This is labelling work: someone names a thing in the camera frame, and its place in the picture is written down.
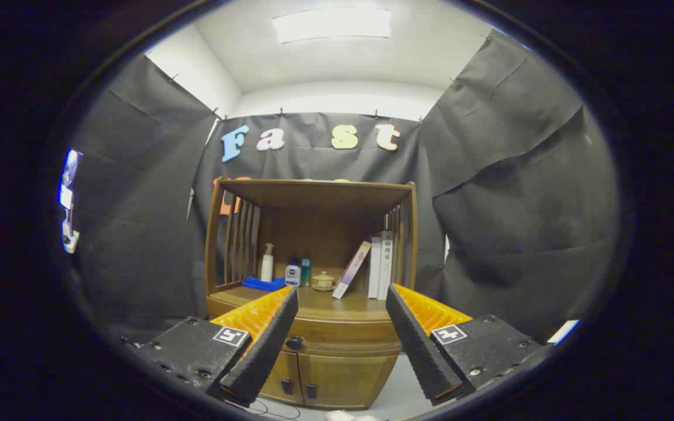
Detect blue cloth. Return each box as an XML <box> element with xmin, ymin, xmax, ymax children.
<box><xmin>242</xmin><ymin>277</ymin><xmax>286</xmax><ymax>291</ymax></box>

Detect wooden cabinet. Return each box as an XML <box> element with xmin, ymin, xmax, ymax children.
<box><xmin>204</xmin><ymin>177</ymin><xmax>418</xmax><ymax>410</ymax></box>

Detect black floor cables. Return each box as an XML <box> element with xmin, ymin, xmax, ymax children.
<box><xmin>223</xmin><ymin>398</ymin><xmax>301</xmax><ymax>420</ymax></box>

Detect white equipment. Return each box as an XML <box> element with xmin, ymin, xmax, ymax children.
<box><xmin>59</xmin><ymin>150</ymin><xmax>83</xmax><ymax>254</ymax></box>

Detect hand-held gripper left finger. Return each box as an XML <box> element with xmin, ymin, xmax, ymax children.
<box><xmin>132</xmin><ymin>285</ymin><xmax>300</xmax><ymax>408</ymax></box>

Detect wooden drawer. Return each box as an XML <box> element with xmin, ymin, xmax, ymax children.
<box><xmin>207</xmin><ymin>297</ymin><xmax>402</xmax><ymax>357</ymax></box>

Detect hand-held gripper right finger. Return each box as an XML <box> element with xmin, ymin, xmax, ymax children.
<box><xmin>385</xmin><ymin>283</ymin><xmax>548</xmax><ymax>406</ymax></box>

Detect white book printed spine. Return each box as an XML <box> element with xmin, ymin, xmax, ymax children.
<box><xmin>377</xmin><ymin>230</ymin><xmax>394</xmax><ymax>301</ymax></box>

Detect purple book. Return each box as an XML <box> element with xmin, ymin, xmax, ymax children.
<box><xmin>332</xmin><ymin>240</ymin><xmax>372</xmax><ymax>299</ymax></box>

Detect wooden countertop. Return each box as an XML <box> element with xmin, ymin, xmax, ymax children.
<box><xmin>211</xmin><ymin>285</ymin><xmax>396</xmax><ymax>321</ymax></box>

